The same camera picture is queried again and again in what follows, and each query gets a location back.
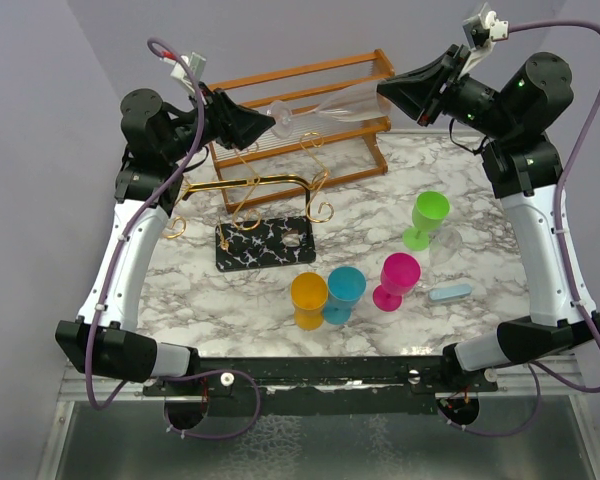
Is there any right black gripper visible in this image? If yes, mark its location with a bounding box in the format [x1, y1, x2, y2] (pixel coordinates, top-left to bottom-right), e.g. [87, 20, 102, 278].
[377, 44, 516, 140]

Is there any clear tall wine glass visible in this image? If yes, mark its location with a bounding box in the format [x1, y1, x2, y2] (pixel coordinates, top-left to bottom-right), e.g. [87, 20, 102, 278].
[266, 80, 391, 139]

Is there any yellow plastic wine glass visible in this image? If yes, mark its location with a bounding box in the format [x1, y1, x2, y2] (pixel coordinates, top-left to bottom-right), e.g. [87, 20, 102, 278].
[290, 272, 329, 331]

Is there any light blue small block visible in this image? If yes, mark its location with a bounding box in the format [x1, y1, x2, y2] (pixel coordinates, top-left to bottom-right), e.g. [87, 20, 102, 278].
[428, 283, 473, 304]

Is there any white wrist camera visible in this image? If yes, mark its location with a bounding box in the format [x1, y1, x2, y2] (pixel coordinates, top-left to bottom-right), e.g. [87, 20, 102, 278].
[460, 2, 509, 76]
[162, 49, 208, 92]

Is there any orange wooden shelf rack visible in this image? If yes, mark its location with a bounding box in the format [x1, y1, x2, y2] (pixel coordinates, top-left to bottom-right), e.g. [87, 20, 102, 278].
[210, 49, 394, 187]

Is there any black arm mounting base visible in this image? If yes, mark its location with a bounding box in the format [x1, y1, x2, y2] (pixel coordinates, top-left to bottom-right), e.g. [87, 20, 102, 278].
[143, 355, 497, 417]

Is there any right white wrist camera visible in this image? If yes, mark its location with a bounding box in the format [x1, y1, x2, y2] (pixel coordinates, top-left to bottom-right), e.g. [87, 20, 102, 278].
[460, 2, 509, 76]

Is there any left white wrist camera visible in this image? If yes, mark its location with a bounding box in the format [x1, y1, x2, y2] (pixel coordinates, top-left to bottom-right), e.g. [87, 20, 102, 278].
[162, 49, 208, 92]

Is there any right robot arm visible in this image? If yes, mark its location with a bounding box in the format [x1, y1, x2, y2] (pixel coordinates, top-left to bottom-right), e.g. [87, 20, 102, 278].
[377, 45, 600, 391]

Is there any gold wine glass rack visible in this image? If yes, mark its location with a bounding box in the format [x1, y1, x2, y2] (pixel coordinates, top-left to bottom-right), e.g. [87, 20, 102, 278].
[160, 131, 335, 273]

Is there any clear short wine glass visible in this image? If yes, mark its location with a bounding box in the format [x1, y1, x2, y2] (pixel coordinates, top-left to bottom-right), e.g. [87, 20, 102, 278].
[429, 227, 463, 268]

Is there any blue plastic wine glass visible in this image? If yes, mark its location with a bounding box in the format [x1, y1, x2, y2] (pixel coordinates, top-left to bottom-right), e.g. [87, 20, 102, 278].
[323, 266, 366, 325]

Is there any green plastic wine glass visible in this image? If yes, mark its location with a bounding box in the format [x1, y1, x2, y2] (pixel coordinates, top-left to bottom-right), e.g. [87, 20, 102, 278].
[402, 191, 450, 251]

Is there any pink plastic wine glass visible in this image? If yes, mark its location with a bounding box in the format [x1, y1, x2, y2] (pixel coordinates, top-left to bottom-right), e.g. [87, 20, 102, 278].
[372, 252, 421, 312]

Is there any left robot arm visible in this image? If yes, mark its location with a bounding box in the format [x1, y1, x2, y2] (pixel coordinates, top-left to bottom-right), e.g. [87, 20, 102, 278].
[55, 88, 275, 395]

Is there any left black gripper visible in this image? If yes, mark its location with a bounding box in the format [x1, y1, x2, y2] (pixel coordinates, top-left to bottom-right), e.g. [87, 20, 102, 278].
[162, 81, 275, 163]

